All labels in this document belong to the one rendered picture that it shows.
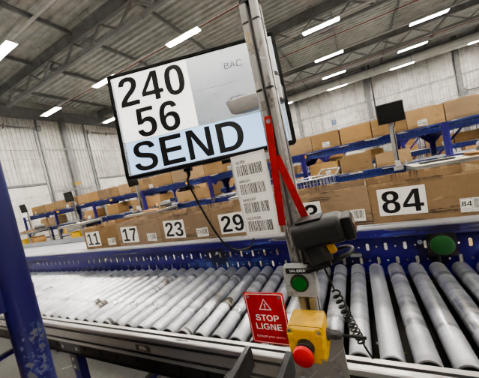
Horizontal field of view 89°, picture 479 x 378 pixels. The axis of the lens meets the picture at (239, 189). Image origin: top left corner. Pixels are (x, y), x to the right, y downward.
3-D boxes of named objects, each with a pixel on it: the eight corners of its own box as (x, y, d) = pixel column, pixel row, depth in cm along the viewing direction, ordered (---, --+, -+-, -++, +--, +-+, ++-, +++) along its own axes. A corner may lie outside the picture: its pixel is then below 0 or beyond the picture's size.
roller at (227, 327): (208, 334, 72) (223, 343, 70) (265, 262, 118) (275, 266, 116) (206, 348, 73) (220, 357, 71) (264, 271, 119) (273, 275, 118)
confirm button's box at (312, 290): (286, 298, 53) (280, 268, 52) (290, 291, 56) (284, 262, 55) (318, 299, 50) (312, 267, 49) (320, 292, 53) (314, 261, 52)
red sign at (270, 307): (253, 342, 60) (242, 292, 60) (254, 339, 61) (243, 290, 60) (319, 350, 53) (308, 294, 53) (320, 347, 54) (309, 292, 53)
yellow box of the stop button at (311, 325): (289, 366, 49) (282, 332, 48) (298, 337, 56) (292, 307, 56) (371, 379, 42) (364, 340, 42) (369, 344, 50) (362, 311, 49)
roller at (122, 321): (118, 339, 91) (109, 334, 93) (198, 275, 138) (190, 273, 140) (118, 328, 90) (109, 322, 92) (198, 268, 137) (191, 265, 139)
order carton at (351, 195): (282, 233, 118) (275, 199, 117) (295, 218, 144) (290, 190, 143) (374, 226, 100) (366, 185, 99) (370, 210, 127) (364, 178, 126)
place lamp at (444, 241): (432, 256, 87) (429, 237, 86) (431, 254, 88) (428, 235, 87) (457, 255, 84) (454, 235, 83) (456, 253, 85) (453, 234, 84)
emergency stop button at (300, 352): (294, 369, 46) (289, 349, 46) (298, 352, 50) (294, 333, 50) (315, 373, 44) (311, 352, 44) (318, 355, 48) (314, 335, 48)
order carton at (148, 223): (121, 247, 170) (115, 223, 169) (152, 234, 196) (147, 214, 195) (162, 244, 152) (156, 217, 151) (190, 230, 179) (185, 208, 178)
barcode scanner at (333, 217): (368, 268, 42) (348, 211, 42) (302, 277, 47) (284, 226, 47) (366, 254, 48) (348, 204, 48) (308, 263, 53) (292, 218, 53)
